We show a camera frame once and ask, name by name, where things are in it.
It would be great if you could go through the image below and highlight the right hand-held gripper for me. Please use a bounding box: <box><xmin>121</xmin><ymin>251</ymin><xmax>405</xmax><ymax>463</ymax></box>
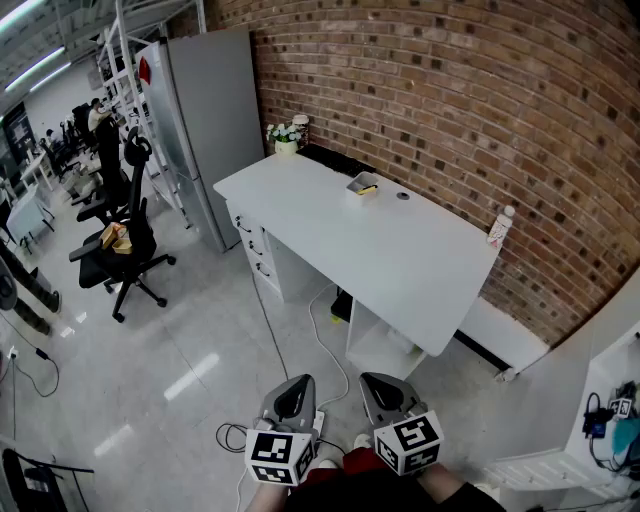
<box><xmin>358</xmin><ymin>373</ymin><xmax>446</xmax><ymax>477</ymax></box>

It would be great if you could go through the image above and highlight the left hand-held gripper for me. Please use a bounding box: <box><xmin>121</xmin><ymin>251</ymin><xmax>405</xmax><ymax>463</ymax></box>
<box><xmin>244</xmin><ymin>374</ymin><xmax>322</xmax><ymax>486</ymax></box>

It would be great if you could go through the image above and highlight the small grey plastic bin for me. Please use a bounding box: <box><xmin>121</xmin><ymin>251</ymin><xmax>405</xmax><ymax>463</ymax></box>
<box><xmin>345</xmin><ymin>171</ymin><xmax>380</xmax><ymax>208</ymax></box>

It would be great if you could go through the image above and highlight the person's left forearm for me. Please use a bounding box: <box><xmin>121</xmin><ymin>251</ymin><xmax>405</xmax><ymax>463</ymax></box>
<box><xmin>243</xmin><ymin>478</ymin><xmax>296</xmax><ymax>512</ymax></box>

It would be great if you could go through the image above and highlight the person's right forearm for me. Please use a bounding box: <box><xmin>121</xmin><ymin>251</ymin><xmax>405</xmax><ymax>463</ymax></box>
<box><xmin>414</xmin><ymin>462</ymin><xmax>504</xmax><ymax>512</ymax></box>

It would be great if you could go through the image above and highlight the black box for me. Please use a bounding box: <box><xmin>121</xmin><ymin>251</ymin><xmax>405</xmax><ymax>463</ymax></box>
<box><xmin>329</xmin><ymin>288</ymin><xmax>354</xmax><ymax>321</ymax></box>

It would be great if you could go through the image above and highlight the person's black red clothing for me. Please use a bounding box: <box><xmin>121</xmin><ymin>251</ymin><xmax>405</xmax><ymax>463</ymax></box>
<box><xmin>284</xmin><ymin>446</ymin><xmax>451</xmax><ymax>512</ymax></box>

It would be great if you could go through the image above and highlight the white low bench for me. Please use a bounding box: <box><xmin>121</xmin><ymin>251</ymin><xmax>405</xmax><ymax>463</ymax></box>
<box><xmin>453</xmin><ymin>297</ymin><xmax>549</xmax><ymax>384</ymax></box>

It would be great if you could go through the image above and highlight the white desk with drawers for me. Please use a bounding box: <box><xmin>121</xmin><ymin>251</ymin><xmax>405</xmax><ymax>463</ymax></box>
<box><xmin>213</xmin><ymin>151</ymin><xmax>501</xmax><ymax>381</ymax></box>

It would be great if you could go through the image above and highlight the white shelf unit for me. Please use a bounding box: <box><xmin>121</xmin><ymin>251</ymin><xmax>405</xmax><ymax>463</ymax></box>
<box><xmin>482</xmin><ymin>294</ymin><xmax>640</xmax><ymax>501</ymax></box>

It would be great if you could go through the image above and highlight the white pink bottle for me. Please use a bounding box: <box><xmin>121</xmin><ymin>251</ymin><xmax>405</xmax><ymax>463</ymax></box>
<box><xmin>487</xmin><ymin>205</ymin><xmax>516</xmax><ymax>250</ymax></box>

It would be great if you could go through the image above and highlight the black keyboard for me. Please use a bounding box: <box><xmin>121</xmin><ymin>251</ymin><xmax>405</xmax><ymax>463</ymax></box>
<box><xmin>298</xmin><ymin>143</ymin><xmax>377</xmax><ymax>177</ymax></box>

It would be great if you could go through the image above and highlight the white pot with flowers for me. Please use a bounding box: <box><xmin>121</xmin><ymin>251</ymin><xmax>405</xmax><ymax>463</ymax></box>
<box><xmin>265</xmin><ymin>122</ymin><xmax>301</xmax><ymax>158</ymax></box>

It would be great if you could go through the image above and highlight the brown cup with white lid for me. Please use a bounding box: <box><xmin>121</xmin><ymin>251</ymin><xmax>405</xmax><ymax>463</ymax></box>
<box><xmin>291</xmin><ymin>114</ymin><xmax>311</xmax><ymax>150</ymax></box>

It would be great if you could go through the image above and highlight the grey partition panel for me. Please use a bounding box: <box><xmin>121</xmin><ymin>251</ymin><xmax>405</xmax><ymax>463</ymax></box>
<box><xmin>134</xmin><ymin>27</ymin><xmax>266</xmax><ymax>254</ymax></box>

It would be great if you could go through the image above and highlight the white table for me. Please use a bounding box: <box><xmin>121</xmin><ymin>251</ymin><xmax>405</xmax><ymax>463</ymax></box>
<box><xmin>4</xmin><ymin>149</ymin><xmax>56</xmax><ymax>246</ymax></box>

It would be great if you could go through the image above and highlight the white metal shelf rack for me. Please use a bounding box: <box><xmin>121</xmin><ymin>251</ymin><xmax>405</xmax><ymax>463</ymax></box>
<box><xmin>94</xmin><ymin>0</ymin><xmax>209</xmax><ymax>229</ymax></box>

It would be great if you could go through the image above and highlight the long ceiling light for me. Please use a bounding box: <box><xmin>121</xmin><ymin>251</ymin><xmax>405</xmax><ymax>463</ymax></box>
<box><xmin>0</xmin><ymin>0</ymin><xmax>37</xmax><ymax>29</ymax></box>
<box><xmin>4</xmin><ymin>47</ymin><xmax>66</xmax><ymax>94</ymax></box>

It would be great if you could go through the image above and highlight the white cable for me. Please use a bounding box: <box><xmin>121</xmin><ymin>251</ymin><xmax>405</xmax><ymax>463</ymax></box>
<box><xmin>308</xmin><ymin>282</ymin><xmax>351</xmax><ymax>414</ymax></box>

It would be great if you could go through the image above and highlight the black looped cable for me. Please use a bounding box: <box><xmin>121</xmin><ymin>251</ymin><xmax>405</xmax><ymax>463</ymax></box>
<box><xmin>215</xmin><ymin>422</ymin><xmax>251</xmax><ymax>454</ymax></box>

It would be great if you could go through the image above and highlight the black electronic device with cables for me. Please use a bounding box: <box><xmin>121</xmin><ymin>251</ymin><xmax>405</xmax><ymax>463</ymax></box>
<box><xmin>582</xmin><ymin>382</ymin><xmax>640</xmax><ymax>471</ymax></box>

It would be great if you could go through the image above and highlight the black floor cable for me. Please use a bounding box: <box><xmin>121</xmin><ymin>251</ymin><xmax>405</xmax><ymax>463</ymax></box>
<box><xmin>0</xmin><ymin>309</ymin><xmax>61</xmax><ymax>399</ymax></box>

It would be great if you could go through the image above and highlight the black metal frame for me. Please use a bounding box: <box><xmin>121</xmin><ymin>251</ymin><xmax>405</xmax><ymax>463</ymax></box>
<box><xmin>0</xmin><ymin>447</ymin><xmax>96</xmax><ymax>512</ymax></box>

